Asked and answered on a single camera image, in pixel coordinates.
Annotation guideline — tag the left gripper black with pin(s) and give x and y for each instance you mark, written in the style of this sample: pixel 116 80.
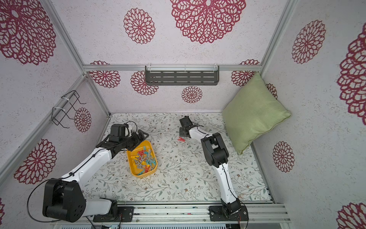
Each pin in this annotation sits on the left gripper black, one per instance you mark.
pixel 134 134

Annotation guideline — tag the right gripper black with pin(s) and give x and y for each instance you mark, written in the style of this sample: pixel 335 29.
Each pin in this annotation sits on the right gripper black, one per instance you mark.
pixel 184 130

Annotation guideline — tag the yellow plastic storage box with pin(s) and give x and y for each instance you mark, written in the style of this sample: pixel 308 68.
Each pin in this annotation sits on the yellow plastic storage box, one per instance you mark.
pixel 137 167

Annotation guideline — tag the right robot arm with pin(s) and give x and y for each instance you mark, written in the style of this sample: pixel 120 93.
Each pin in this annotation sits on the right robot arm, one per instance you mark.
pixel 216 155

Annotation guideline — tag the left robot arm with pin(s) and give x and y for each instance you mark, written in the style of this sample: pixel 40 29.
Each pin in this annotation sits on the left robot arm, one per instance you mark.
pixel 64 198

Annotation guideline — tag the floral table mat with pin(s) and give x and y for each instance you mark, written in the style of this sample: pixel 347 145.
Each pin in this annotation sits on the floral table mat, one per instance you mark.
pixel 182 173

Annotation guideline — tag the green pillow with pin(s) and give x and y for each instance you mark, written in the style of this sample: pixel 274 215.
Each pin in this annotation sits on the green pillow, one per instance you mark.
pixel 254 111

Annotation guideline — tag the grey wall shelf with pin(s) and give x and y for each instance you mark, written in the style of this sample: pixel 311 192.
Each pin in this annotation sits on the grey wall shelf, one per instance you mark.
pixel 182 76

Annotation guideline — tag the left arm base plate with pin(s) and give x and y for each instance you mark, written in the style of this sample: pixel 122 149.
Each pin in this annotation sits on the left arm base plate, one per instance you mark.
pixel 121 214

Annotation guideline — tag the black wire wall rack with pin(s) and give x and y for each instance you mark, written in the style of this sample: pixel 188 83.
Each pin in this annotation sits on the black wire wall rack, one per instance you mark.
pixel 59 113

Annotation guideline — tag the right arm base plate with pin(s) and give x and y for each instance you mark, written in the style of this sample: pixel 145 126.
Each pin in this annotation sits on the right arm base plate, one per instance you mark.
pixel 218 213

